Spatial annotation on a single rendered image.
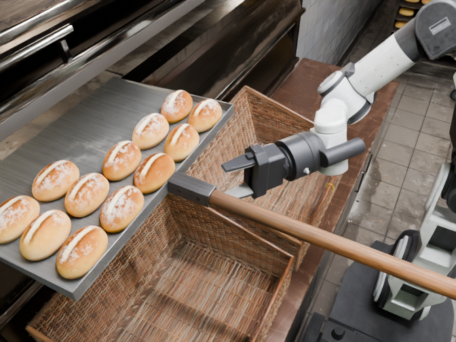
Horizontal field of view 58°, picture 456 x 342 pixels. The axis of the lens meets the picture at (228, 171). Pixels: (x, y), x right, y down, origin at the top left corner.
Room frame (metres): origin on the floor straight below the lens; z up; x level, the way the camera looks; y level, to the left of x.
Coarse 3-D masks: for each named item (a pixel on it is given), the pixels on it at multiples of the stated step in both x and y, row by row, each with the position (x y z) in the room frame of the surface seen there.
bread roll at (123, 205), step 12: (120, 192) 0.50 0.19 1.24; (132, 192) 0.51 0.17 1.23; (108, 204) 0.48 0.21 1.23; (120, 204) 0.47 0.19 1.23; (132, 204) 0.48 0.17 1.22; (108, 216) 0.46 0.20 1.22; (120, 216) 0.46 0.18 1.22; (132, 216) 0.47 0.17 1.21; (108, 228) 0.45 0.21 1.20; (120, 228) 0.45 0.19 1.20
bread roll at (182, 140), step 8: (176, 128) 0.68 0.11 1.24; (184, 128) 0.68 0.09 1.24; (192, 128) 0.69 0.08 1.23; (168, 136) 0.67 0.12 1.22; (176, 136) 0.66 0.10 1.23; (184, 136) 0.66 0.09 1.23; (192, 136) 0.67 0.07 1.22; (168, 144) 0.65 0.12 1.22; (176, 144) 0.64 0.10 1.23; (184, 144) 0.65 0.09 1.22; (192, 144) 0.66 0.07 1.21; (168, 152) 0.64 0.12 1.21; (176, 152) 0.63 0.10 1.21; (184, 152) 0.64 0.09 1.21; (176, 160) 0.63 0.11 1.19
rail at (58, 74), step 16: (176, 0) 0.87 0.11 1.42; (144, 16) 0.78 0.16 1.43; (160, 16) 0.82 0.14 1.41; (112, 32) 0.72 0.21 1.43; (128, 32) 0.73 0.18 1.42; (96, 48) 0.66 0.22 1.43; (112, 48) 0.69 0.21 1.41; (64, 64) 0.60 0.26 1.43; (80, 64) 0.62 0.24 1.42; (48, 80) 0.56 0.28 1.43; (16, 96) 0.51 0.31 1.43; (32, 96) 0.53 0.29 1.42; (0, 112) 0.48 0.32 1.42
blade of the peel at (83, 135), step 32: (96, 96) 0.88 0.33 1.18; (128, 96) 0.88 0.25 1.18; (160, 96) 0.88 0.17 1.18; (192, 96) 0.86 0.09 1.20; (64, 128) 0.75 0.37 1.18; (96, 128) 0.75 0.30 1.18; (128, 128) 0.75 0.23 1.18; (32, 160) 0.64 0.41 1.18; (96, 160) 0.64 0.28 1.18; (192, 160) 0.63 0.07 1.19; (0, 192) 0.55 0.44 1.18; (32, 192) 0.55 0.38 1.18; (160, 192) 0.53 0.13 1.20; (96, 224) 0.47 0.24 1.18; (0, 256) 0.39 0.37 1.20; (64, 288) 0.33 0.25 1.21
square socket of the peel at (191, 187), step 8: (176, 176) 0.56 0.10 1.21; (184, 176) 0.56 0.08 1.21; (168, 184) 0.55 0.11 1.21; (176, 184) 0.54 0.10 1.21; (184, 184) 0.54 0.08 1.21; (192, 184) 0.54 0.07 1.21; (200, 184) 0.54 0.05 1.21; (208, 184) 0.54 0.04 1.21; (176, 192) 0.54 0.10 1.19; (184, 192) 0.53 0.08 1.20; (192, 192) 0.53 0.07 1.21; (200, 192) 0.52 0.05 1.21; (208, 192) 0.52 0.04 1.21; (192, 200) 0.53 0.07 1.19; (200, 200) 0.52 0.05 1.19; (208, 200) 0.51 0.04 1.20
